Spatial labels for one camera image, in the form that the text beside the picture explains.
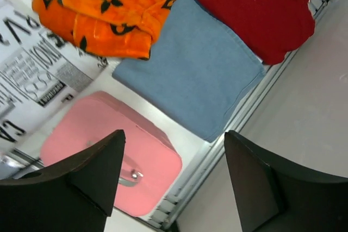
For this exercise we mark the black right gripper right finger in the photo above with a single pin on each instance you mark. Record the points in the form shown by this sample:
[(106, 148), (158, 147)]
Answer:
[(273, 193)]

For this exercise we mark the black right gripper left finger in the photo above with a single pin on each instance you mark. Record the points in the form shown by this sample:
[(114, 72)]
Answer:
[(74, 194)]

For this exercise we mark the pink cosmetic case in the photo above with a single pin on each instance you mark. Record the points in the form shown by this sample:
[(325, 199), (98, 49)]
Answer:
[(150, 163)]

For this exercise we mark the newspaper print garment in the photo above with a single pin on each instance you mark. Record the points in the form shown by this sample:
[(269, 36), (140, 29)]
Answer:
[(40, 73)]

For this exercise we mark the red garment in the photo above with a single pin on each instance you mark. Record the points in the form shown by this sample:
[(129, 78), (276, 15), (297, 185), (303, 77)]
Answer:
[(270, 28)]

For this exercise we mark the orange patterned plush garment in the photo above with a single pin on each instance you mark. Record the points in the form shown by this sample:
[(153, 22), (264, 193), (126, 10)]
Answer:
[(107, 28)]

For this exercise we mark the aluminium table edge rail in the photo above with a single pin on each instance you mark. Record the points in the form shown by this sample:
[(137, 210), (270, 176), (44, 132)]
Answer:
[(200, 157)]

